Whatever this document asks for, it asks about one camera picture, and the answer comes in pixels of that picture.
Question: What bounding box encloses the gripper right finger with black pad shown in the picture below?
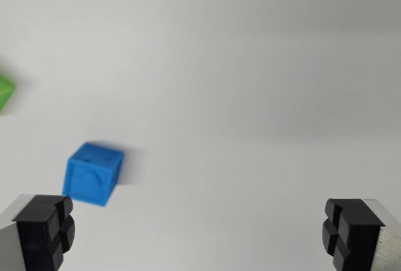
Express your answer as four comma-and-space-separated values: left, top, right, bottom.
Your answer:
321, 198, 401, 271

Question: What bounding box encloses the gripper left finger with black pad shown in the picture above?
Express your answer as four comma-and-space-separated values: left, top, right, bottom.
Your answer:
0, 193, 76, 271

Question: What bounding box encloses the blue cube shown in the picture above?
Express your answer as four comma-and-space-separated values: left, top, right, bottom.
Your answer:
61, 141, 125, 207

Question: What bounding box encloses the green cube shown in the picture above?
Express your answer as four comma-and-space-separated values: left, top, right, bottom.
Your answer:
0, 74, 16, 116

